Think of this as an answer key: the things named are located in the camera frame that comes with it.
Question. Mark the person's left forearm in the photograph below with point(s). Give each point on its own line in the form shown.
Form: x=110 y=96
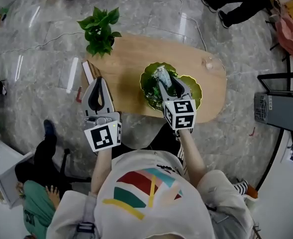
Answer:
x=101 y=170

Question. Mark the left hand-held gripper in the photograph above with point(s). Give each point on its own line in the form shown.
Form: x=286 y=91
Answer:
x=101 y=136

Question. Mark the clear glass bowl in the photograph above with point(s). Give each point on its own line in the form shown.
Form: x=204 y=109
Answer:
x=211 y=65

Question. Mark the person's striped sock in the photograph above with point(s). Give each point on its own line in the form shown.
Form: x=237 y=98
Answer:
x=240 y=187

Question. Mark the person's white printed t-shirt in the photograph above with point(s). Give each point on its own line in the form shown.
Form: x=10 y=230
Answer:
x=141 y=163

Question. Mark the black office chair base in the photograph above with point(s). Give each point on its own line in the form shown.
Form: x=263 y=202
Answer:
x=71 y=175

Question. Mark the person's black striped trousers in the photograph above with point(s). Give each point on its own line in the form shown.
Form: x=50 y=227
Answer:
x=168 y=143

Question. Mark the potted green plant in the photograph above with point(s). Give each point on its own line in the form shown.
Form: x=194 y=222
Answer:
x=99 y=34

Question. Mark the pale blue snack packet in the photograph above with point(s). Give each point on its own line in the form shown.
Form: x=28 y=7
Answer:
x=165 y=77

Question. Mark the brown book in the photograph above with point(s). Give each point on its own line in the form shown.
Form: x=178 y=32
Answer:
x=87 y=71

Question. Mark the white appliance box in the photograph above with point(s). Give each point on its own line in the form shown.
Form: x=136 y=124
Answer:
x=4 y=163

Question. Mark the green leaf-shaped plate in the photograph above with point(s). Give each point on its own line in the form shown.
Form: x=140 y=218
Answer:
x=148 y=93

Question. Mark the white curved counter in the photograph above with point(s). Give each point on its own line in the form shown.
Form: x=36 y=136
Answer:
x=280 y=195

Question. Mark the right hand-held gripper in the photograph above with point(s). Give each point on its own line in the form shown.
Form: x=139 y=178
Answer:
x=182 y=116

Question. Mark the person's brown shoe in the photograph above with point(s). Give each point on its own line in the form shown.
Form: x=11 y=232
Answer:
x=252 y=192

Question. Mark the person's right forearm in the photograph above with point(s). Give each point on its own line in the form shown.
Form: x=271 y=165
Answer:
x=193 y=155

